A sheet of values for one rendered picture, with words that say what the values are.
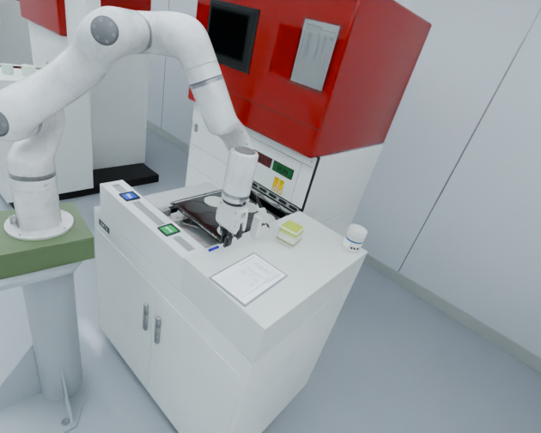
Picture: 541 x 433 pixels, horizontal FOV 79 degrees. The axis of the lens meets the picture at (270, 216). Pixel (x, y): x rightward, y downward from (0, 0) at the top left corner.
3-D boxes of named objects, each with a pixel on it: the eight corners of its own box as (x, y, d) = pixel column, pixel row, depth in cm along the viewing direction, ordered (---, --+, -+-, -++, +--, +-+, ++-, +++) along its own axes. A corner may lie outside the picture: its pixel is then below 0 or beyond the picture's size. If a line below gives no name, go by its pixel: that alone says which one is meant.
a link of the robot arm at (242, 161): (226, 180, 104) (220, 192, 96) (234, 141, 97) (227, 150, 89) (252, 187, 104) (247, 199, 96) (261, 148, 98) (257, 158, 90)
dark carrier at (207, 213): (233, 189, 166) (233, 188, 166) (283, 222, 150) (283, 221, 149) (174, 204, 141) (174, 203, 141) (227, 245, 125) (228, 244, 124)
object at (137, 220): (122, 208, 143) (122, 179, 136) (202, 280, 116) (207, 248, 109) (100, 213, 136) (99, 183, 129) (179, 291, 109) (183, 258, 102)
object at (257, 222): (258, 230, 125) (265, 199, 119) (265, 235, 123) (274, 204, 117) (247, 234, 121) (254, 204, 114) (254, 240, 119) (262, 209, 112)
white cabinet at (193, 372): (192, 289, 224) (208, 182, 184) (301, 393, 177) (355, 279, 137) (95, 337, 178) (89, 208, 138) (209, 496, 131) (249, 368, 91)
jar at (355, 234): (346, 241, 133) (355, 222, 129) (361, 250, 130) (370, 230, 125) (337, 246, 128) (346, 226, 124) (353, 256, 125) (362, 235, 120)
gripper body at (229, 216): (255, 202, 101) (247, 231, 106) (233, 186, 106) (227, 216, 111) (237, 207, 95) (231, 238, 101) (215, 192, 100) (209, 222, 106)
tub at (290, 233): (284, 233, 128) (288, 218, 125) (300, 241, 125) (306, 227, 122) (274, 240, 122) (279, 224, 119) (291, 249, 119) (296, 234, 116)
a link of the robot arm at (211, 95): (202, 80, 96) (237, 173, 109) (185, 87, 82) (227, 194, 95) (230, 70, 94) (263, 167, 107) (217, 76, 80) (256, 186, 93)
